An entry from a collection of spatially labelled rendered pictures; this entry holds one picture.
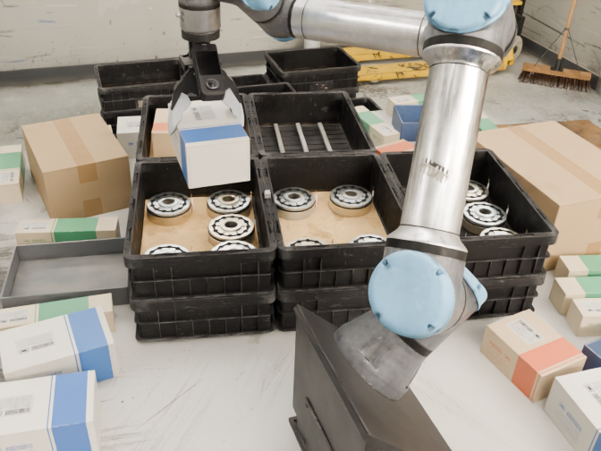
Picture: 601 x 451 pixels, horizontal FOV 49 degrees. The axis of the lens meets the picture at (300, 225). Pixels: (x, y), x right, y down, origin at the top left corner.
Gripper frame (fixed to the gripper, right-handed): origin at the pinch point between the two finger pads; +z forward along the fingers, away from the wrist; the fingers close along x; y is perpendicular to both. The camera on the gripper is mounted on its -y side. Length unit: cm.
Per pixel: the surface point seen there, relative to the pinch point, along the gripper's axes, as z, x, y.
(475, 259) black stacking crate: 25, -51, -24
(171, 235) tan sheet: 28.3, 8.0, 7.8
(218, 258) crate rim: 19.4, 2.0, -15.6
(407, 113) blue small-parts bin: 37, -86, 74
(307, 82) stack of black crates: 57, -78, 158
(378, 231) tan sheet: 28.4, -38.7, -3.4
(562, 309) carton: 40, -75, -29
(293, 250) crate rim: 18.6, -12.6, -18.2
